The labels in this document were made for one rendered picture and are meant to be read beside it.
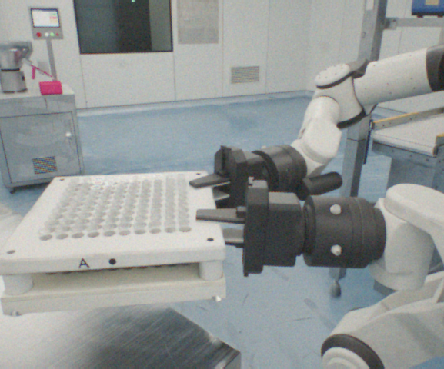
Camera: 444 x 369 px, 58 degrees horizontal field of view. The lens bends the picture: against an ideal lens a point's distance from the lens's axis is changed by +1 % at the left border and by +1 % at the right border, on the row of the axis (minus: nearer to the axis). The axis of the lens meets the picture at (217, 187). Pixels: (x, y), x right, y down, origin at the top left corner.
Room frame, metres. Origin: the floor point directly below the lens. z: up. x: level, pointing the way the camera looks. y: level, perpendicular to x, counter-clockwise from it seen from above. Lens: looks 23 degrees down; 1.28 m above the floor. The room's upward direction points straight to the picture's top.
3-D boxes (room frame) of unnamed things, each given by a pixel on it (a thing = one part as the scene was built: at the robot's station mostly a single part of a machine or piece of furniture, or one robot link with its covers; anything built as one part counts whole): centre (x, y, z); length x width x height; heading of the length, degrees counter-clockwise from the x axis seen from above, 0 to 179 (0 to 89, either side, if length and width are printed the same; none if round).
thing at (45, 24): (3.47, 1.39, 1.07); 0.23 x 0.10 x 0.62; 115
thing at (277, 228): (0.43, -0.09, 1.04); 0.12 x 0.10 x 0.13; 88
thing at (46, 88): (3.13, 1.30, 0.80); 0.16 x 0.12 x 0.09; 115
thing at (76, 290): (0.48, 0.13, 0.99); 0.24 x 0.24 x 0.02; 6
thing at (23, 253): (0.48, 0.13, 1.04); 0.25 x 0.24 x 0.02; 6
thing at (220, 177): (0.55, 0.01, 1.06); 0.06 x 0.03 x 0.02; 128
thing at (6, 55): (3.28, 1.58, 0.95); 0.49 x 0.36 x 0.37; 115
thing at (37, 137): (3.25, 1.52, 0.38); 0.63 x 0.57 x 0.76; 115
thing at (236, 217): (0.44, 0.00, 1.06); 0.06 x 0.03 x 0.02; 88
